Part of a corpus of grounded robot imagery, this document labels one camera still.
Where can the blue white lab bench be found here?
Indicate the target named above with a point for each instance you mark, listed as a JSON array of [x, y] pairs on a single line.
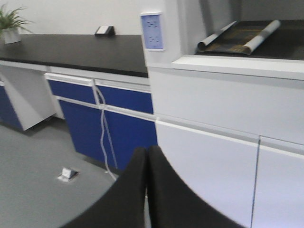
[[100, 87]]

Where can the floor socket box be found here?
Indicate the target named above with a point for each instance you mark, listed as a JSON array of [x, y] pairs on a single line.
[[67, 174]]

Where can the white fume hood cabinet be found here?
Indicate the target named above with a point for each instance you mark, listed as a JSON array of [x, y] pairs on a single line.
[[232, 125]]

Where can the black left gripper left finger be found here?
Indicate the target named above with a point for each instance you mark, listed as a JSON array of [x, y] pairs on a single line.
[[122, 206]]

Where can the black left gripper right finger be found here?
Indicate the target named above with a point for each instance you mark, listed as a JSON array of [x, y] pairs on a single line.
[[172, 204]]

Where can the potted green plant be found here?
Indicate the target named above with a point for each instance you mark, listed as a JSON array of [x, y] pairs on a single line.
[[10, 24]]

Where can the black white power socket box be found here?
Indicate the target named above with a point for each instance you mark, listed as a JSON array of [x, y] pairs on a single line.
[[105, 31]]

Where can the rolled grey mat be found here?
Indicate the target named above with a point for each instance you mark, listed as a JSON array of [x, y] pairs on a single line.
[[238, 37]]

